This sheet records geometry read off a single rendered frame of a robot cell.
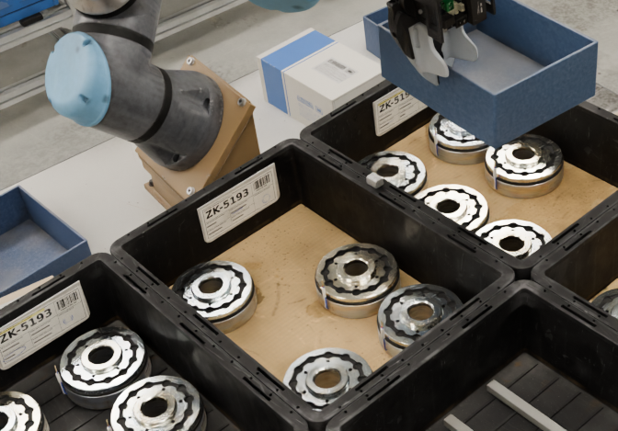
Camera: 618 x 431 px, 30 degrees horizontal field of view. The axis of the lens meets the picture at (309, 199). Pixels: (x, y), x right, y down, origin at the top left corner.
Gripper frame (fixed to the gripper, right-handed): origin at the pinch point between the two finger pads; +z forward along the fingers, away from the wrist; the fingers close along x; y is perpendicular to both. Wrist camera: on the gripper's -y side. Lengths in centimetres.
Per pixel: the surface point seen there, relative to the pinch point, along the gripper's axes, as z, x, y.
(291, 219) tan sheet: 28.0, -12.2, -20.2
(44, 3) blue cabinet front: 79, 8, -196
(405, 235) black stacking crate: 22.1, -6.3, -1.6
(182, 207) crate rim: 17.1, -26.0, -20.6
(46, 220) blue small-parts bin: 35, -37, -55
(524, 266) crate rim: 18.7, -1.5, 14.8
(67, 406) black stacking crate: 26, -50, -10
